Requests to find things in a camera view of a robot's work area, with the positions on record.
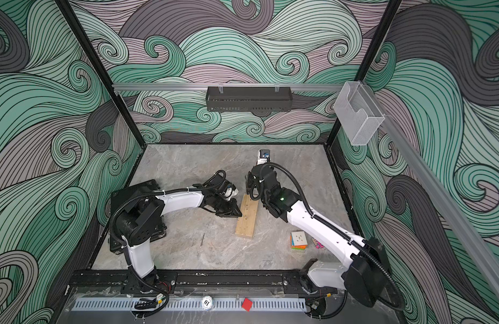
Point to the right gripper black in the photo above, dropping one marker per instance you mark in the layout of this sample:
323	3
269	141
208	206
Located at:
251	183

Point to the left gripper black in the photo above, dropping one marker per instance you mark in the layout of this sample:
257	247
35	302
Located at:
230	212

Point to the wooden block with nails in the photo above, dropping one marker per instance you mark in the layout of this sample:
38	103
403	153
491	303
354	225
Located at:
246	223

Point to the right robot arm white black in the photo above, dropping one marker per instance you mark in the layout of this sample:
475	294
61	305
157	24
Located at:
362	270

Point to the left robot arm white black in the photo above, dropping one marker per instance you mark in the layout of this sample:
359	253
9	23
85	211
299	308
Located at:
138	257

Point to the colourful puzzle cube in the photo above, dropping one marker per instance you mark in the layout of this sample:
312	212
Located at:
298	240

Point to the black case on table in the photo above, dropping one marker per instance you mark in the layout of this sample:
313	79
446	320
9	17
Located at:
128	194

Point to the small pink toy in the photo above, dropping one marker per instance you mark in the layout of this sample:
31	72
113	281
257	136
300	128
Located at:
317	244

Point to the small red cube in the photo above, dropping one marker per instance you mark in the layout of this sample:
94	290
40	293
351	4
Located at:
247	304

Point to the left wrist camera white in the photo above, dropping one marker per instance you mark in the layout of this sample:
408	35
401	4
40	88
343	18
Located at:
231	192

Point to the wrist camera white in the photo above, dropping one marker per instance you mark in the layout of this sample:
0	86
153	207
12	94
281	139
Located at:
263	156
231	192

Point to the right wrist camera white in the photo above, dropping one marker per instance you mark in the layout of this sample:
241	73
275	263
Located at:
263	156

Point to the black perforated wall shelf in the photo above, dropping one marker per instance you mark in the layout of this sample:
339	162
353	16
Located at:
257	99

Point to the aluminium rail back wall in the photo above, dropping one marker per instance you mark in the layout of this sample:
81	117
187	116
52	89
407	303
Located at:
175	86

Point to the aluminium rail wall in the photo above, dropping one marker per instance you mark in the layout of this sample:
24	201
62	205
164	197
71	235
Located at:
175	86
478	250

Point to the clear plastic wall bin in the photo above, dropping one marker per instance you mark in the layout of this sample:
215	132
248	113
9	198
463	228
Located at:
358	111

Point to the white slotted cable duct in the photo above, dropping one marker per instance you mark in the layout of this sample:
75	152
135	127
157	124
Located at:
193	304

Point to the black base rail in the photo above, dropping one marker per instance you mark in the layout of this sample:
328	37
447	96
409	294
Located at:
184	281

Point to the aluminium rail right wall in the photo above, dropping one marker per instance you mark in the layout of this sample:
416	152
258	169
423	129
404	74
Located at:
478	250

